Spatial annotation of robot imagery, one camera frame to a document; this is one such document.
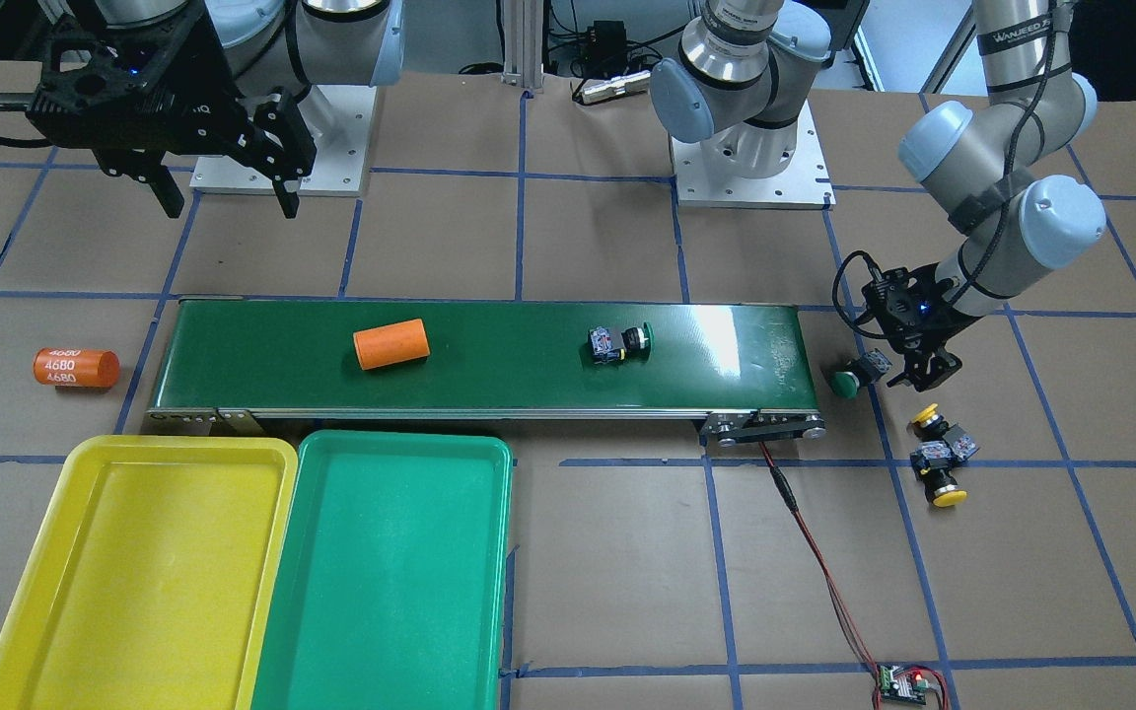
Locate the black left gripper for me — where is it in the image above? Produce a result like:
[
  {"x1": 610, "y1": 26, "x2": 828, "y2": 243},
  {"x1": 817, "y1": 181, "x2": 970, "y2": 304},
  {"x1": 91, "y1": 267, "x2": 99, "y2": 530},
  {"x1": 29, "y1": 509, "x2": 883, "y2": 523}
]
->
[{"x1": 860, "y1": 264, "x2": 968, "y2": 391}]

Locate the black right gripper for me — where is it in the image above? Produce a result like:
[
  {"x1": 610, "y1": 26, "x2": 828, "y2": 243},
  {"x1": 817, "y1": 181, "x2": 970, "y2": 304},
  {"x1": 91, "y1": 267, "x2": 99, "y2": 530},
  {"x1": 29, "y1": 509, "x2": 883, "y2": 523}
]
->
[{"x1": 26, "y1": 1, "x2": 317, "y2": 219}]

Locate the orange cylinder marked 4680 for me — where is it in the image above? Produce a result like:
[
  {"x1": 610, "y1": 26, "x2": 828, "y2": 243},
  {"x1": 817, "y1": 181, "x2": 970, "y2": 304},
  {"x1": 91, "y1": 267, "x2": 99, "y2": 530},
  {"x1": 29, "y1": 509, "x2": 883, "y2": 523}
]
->
[{"x1": 32, "y1": 349, "x2": 122, "y2": 390}]

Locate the plain orange cylinder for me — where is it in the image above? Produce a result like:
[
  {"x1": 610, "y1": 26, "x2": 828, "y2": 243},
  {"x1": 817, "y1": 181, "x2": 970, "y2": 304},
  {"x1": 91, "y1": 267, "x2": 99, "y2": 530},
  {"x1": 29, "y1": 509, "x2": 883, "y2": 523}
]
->
[{"x1": 352, "y1": 319, "x2": 431, "y2": 370}]

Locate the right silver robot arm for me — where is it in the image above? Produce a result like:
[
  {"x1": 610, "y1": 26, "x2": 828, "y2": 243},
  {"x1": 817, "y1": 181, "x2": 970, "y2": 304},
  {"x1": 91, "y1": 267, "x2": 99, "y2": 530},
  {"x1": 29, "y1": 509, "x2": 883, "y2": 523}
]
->
[{"x1": 24, "y1": 1, "x2": 404, "y2": 217}]

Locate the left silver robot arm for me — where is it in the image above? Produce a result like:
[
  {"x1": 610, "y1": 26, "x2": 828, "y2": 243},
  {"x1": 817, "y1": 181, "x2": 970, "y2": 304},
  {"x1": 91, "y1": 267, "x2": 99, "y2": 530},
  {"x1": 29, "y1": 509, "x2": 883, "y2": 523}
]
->
[{"x1": 649, "y1": 1, "x2": 1106, "y2": 391}]

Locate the green conveyor belt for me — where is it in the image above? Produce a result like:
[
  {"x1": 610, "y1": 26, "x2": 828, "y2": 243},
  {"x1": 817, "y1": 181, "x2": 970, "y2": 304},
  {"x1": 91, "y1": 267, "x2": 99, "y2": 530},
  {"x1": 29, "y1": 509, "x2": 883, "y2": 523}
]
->
[{"x1": 147, "y1": 298, "x2": 826, "y2": 446}]

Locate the small motor controller board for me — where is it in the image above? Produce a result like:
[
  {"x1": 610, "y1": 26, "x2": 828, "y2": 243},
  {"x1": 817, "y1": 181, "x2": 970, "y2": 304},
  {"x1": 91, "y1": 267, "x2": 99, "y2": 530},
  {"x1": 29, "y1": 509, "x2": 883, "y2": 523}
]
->
[{"x1": 875, "y1": 665, "x2": 932, "y2": 707}]

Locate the yellow plastic tray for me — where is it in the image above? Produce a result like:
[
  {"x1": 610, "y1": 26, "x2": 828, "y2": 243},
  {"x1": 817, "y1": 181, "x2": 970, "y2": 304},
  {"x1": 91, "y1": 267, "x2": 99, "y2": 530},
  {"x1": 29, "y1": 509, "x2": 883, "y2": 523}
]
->
[{"x1": 0, "y1": 435, "x2": 298, "y2": 709}]

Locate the green plastic tray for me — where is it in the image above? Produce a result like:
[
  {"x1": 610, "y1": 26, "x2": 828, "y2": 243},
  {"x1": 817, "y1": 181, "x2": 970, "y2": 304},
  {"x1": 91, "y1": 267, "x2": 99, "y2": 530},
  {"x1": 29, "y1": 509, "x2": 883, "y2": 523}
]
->
[{"x1": 251, "y1": 431, "x2": 511, "y2": 709}]

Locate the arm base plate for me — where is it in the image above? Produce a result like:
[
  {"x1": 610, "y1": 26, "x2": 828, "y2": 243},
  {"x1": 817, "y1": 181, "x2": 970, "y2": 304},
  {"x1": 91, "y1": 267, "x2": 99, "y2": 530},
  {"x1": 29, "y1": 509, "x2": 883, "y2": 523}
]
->
[
  {"x1": 189, "y1": 85, "x2": 376, "y2": 198},
  {"x1": 669, "y1": 103, "x2": 837, "y2": 210}
]

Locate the red black motor cable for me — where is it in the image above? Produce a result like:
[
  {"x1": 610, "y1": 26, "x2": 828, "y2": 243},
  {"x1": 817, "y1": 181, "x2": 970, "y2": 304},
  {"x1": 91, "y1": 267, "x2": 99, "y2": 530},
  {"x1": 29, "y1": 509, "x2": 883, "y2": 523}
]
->
[{"x1": 757, "y1": 440, "x2": 952, "y2": 707}]

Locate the aluminium frame post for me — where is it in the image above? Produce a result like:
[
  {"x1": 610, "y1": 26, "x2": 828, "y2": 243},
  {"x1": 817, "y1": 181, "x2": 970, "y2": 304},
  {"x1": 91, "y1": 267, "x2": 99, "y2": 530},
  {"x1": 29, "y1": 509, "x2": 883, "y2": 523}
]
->
[{"x1": 499, "y1": 0, "x2": 545, "y2": 94}]

